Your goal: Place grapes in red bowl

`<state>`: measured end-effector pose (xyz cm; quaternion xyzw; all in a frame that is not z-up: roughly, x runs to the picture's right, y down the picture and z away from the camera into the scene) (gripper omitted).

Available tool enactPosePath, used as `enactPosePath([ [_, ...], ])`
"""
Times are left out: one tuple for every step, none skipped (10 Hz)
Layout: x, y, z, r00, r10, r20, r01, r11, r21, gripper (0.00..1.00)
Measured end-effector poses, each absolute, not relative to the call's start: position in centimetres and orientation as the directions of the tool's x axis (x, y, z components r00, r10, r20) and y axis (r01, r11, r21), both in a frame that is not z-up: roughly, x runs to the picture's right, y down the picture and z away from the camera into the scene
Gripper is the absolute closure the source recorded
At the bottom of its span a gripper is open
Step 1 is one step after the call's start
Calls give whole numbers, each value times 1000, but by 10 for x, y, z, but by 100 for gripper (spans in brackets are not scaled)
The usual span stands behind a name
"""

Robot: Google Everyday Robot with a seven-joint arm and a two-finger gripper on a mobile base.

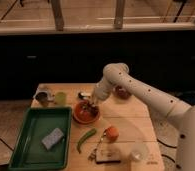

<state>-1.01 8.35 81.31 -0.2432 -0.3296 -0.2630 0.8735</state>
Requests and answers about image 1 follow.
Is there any grey sponge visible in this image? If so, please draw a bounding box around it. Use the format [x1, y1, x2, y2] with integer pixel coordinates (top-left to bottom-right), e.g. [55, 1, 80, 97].
[42, 128, 64, 150]

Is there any green plastic cup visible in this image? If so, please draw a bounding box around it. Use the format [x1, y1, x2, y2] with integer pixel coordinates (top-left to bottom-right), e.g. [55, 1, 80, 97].
[54, 92, 66, 105]

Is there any clear glass cup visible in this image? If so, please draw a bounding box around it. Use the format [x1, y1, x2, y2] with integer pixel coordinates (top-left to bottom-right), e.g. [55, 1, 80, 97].
[129, 142, 149, 162]

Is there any metal fork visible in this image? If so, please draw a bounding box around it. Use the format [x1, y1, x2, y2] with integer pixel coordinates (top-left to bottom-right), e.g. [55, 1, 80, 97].
[88, 131, 106, 161]

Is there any orange fruit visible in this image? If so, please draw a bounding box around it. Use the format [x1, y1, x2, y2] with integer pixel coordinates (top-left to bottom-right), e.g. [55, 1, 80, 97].
[105, 126, 119, 142]

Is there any green chili pepper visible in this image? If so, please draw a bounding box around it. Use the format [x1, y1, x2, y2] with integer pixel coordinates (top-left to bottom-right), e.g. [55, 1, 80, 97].
[76, 128, 97, 154]

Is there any dark metal spoon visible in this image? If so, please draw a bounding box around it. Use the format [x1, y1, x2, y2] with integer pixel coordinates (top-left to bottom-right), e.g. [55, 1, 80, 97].
[78, 92, 91, 100]

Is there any dark grape bunch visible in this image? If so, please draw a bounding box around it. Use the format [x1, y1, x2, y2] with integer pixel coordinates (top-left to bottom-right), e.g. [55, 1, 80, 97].
[83, 102, 99, 115]

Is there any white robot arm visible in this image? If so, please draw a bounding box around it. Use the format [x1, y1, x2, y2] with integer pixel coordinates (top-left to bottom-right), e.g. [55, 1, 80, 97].
[92, 63, 195, 171]

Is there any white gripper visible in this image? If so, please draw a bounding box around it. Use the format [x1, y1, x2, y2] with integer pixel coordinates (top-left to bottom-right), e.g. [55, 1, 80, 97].
[92, 83, 111, 104]

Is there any dark red bowl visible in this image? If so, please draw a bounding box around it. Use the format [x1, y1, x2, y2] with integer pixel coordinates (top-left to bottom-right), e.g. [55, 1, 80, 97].
[115, 86, 131, 100]

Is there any small wooden board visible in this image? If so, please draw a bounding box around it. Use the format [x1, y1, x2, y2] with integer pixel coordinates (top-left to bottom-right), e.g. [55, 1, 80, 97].
[95, 149, 121, 164]

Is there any green plastic tray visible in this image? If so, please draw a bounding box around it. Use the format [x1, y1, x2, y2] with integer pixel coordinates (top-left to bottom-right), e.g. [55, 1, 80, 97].
[9, 107, 72, 171]

